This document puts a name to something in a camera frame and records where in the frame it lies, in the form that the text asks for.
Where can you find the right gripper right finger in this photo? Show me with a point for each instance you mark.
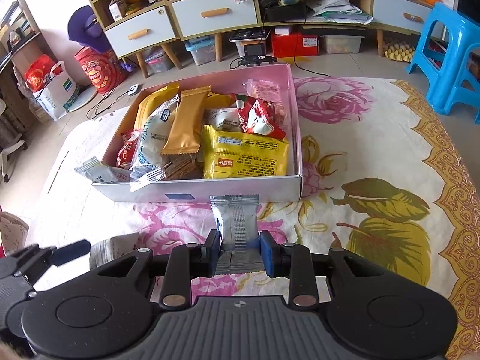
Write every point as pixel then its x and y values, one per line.
pixel 296 263

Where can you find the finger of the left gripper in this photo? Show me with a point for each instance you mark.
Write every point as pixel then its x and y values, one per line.
pixel 70 252

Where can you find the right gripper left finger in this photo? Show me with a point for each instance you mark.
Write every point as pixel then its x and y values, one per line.
pixel 185 263

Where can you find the cream green biscuit pack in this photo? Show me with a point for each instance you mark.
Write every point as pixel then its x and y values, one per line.
pixel 110 249

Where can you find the silver grey snack packet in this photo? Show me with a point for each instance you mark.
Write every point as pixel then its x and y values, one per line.
pixel 236 220

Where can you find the yellow printed snack pack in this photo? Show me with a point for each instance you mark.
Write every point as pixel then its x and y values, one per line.
pixel 238 155

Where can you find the gold wafer bar pack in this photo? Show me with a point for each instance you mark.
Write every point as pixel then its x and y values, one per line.
pixel 185 135

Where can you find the white blue snack pack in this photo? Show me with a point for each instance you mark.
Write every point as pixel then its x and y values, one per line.
pixel 149 165

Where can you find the red white candy bag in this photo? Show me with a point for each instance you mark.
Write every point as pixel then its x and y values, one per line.
pixel 257 116

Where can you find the white snack packet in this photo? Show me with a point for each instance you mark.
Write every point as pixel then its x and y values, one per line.
pixel 223 119

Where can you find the yellow snack bag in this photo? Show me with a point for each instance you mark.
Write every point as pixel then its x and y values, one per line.
pixel 145 104
pixel 216 101

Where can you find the pink rice cracker pack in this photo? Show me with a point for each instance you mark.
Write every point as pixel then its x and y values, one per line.
pixel 269 92

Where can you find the pink cardboard box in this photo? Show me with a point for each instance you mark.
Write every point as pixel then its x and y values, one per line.
pixel 270 189

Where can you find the floral tablecloth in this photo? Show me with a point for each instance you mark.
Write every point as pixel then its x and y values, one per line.
pixel 382 178

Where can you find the white office chair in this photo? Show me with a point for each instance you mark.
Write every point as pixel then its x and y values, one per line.
pixel 11 141

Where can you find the white paper shopping bag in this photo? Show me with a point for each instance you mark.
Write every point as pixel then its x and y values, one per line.
pixel 52 86

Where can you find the red cylindrical gift box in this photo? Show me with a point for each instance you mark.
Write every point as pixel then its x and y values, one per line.
pixel 102 68

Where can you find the red storage box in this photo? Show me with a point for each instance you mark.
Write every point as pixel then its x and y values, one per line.
pixel 294 45

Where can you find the purple plush toy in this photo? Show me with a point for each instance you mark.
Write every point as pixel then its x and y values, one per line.
pixel 84 28

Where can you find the wooden cabinet white drawers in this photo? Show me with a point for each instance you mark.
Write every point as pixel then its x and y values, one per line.
pixel 160 23

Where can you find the low wooden tv shelf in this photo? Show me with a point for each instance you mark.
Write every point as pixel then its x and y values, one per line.
pixel 396 16

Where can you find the blue plastic stool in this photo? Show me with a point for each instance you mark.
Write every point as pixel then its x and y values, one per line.
pixel 450 80

